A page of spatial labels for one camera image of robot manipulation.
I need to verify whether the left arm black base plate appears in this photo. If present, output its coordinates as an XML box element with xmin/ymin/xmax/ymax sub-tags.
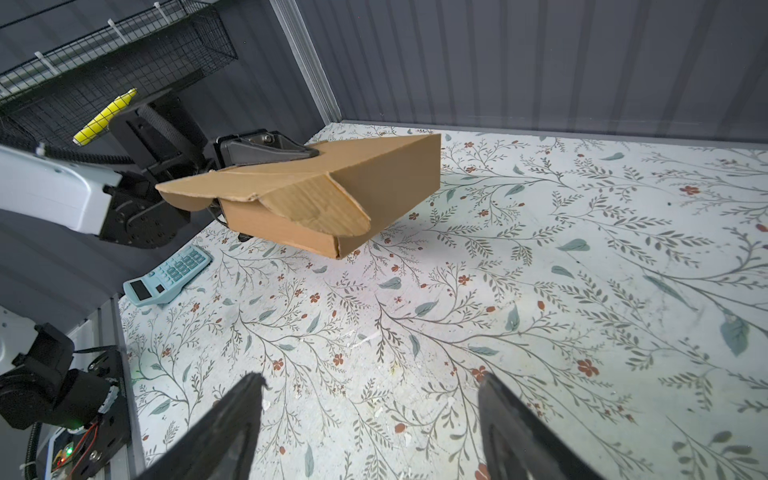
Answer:
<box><xmin>0</xmin><ymin>322</ymin><xmax>133</xmax><ymax>480</ymax></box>

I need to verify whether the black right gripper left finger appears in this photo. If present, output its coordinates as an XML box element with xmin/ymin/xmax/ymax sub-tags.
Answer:
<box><xmin>139</xmin><ymin>372</ymin><xmax>266</xmax><ymax>480</ymax></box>

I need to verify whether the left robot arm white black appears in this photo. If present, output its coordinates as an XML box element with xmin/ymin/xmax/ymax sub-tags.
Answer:
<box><xmin>1</xmin><ymin>89</ymin><xmax>319</xmax><ymax>249</ymax></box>

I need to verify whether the brown cardboard paper box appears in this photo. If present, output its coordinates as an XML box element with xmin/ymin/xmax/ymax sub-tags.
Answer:
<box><xmin>156</xmin><ymin>134</ymin><xmax>441</xmax><ymax>259</ymax></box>

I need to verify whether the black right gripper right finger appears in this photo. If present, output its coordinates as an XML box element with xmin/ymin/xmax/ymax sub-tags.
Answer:
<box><xmin>478</xmin><ymin>373</ymin><xmax>601</xmax><ymax>480</ymax></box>

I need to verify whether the black wire mesh basket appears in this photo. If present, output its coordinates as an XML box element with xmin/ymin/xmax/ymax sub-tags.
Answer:
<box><xmin>1</xmin><ymin>1</ymin><xmax>237</xmax><ymax>147</ymax></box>

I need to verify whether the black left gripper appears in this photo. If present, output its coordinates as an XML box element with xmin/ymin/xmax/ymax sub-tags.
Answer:
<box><xmin>98</xmin><ymin>89</ymin><xmax>320</xmax><ymax>249</ymax></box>

